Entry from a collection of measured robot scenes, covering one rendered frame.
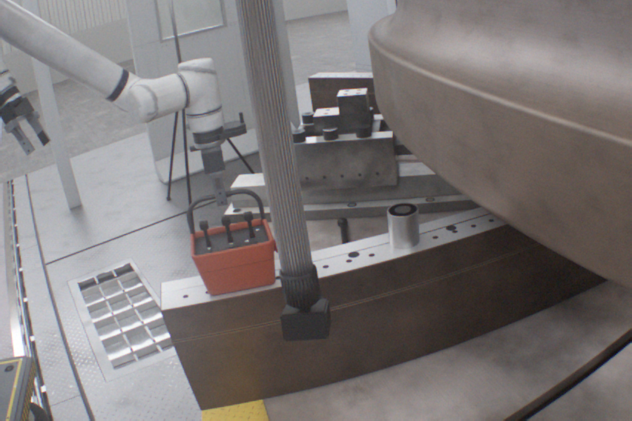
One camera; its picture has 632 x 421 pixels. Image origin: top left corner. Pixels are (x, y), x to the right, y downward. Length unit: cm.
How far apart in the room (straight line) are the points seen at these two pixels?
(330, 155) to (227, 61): 225
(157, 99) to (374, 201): 147
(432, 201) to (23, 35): 183
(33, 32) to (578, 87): 114
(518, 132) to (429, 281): 57
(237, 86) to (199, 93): 325
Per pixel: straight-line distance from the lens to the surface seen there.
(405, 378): 153
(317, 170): 232
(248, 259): 126
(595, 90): 99
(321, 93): 356
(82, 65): 124
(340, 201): 245
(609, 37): 101
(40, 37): 121
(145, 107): 115
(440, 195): 243
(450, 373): 154
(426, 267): 141
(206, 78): 121
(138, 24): 412
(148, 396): 213
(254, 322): 135
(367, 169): 229
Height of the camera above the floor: 139
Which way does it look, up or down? 22 degrees down
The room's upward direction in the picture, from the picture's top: 8 degrees counter-clockwise
